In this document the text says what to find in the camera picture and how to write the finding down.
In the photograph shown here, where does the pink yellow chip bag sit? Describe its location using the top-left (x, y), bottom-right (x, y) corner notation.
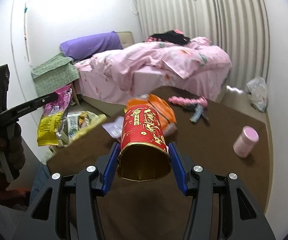
top-left (37, 84), bottom-right (72, 147)

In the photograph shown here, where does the red paper cup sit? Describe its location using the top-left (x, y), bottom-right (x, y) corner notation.
top-left (116, 105), bottom-right (171, 181)

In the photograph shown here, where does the clear lilac plastic tray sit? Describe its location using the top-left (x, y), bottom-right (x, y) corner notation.
top-left (102, 116), bottom-right (124, 139)

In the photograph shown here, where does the orange snack bag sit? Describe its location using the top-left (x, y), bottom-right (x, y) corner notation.
top-left (124, 94), bottom-right (177, 137)

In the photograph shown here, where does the yellow trash bag bin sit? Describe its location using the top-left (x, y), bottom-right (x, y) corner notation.
top-left (41, 111), bottom-right (107, 165)

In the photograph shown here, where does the person left hand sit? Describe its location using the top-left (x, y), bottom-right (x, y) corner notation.
top-left (0, 123), bottom-right (25, 183)

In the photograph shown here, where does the blue jeans leg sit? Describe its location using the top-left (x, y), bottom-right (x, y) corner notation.
top-left (29, 164), bottom-right (50, 205)

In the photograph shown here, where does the pink cylindrical cup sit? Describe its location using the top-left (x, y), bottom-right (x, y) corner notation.
top-left (233, 126), bottom-right (259, 158)

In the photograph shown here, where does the green checked cloth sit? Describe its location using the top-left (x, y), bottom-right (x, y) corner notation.
top-left (31, 52), bottom-right (79, 96)

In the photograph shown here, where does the purple pillow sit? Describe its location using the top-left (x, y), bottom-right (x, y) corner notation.
top-left (60, 31), bottom-right (123, 61)

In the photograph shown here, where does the pink floral bed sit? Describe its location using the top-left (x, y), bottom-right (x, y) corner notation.
top-left (73, 36), bottom-right (233, 106)

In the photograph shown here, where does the white plastic bag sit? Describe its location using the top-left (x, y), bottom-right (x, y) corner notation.
top-left (246, 76), bottom-right (267, 113)

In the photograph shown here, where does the beige headboard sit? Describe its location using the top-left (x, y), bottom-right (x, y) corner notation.
top-left (117, 31), bottom-right (135, 49)

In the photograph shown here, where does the pink floral duvet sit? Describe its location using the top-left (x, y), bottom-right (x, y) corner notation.
top-left (89, 37), bottom-right (232, 92)

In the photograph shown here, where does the black pink garment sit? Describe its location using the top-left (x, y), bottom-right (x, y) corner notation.
top-left (145, 29), bottom-right (190, 46)

